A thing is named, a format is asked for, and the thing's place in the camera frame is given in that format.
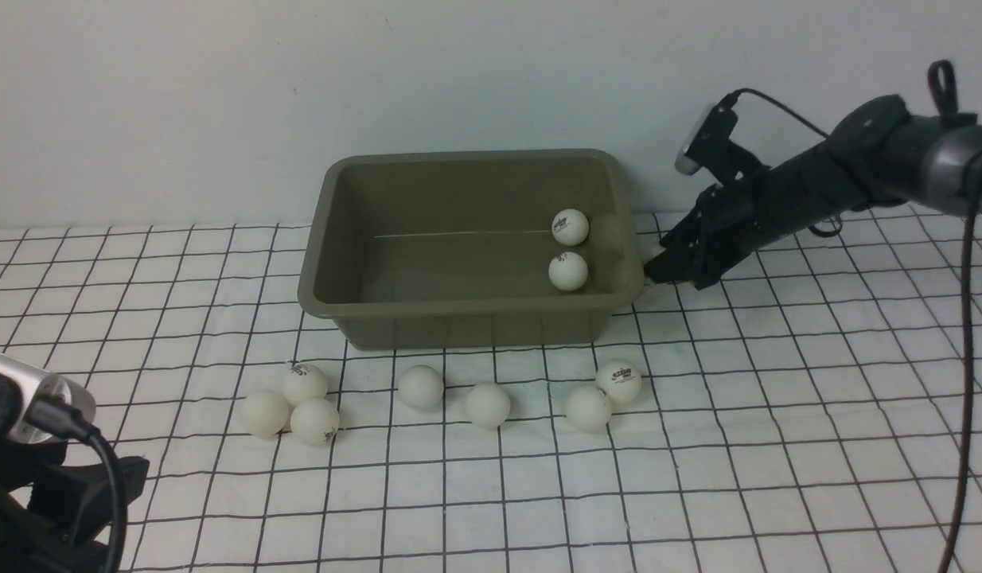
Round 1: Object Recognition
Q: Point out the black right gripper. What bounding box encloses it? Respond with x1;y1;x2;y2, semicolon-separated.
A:
644;146;845;290

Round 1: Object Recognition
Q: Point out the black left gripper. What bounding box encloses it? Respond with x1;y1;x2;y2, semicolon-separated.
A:
0;438;150;572

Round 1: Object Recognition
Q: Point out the white ping-pong ball with logo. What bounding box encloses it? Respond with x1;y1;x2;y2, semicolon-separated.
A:
281;363;331;407
595;359;643;405
551;209;590;247

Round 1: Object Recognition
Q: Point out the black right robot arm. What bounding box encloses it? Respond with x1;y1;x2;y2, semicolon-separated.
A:
644;92;982;290

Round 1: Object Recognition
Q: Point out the white grid tablecloth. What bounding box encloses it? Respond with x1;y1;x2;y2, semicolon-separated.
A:
0;208;963;572

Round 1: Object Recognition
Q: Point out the olive plastic bin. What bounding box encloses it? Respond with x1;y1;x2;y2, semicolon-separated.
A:
297;149;645;349

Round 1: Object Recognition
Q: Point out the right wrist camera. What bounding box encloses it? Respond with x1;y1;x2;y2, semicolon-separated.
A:
674;101;765;186

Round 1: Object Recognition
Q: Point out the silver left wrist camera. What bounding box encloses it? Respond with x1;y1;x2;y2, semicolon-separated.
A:
0;353;97;445

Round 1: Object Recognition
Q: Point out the black right camera cable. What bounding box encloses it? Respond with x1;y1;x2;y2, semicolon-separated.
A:
718;88;831;140

